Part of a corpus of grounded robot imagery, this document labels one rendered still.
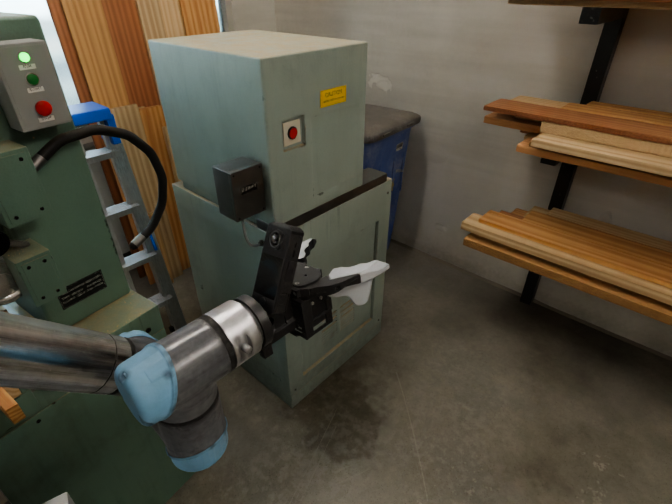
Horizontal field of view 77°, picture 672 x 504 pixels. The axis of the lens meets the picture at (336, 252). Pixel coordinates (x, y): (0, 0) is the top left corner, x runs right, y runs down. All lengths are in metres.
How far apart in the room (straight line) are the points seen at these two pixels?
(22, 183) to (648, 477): 2.20
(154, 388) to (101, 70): 2.20
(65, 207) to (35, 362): 0.70
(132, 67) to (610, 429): 2.84
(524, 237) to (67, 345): 1.81
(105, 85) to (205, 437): 2.19
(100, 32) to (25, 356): 2.15
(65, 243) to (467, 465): 1.57
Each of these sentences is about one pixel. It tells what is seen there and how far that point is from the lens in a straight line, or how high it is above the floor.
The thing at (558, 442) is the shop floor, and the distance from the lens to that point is 2.09.
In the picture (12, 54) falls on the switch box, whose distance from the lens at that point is 1.07.
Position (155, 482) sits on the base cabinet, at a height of 0.14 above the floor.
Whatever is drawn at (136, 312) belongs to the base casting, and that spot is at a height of 0.80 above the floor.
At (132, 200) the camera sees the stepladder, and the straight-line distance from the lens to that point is 2.07.
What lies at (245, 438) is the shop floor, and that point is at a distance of 1.93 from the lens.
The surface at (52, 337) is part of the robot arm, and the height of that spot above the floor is 1.25.
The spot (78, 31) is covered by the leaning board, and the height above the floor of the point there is 1.37.
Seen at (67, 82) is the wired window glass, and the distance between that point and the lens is 2.76.
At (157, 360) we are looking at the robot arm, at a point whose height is 1.25.
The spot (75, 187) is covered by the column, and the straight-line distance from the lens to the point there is 1.21.
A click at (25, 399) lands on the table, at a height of 0.88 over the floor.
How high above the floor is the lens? 1.58
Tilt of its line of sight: 33 degrees down
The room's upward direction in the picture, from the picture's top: straight up
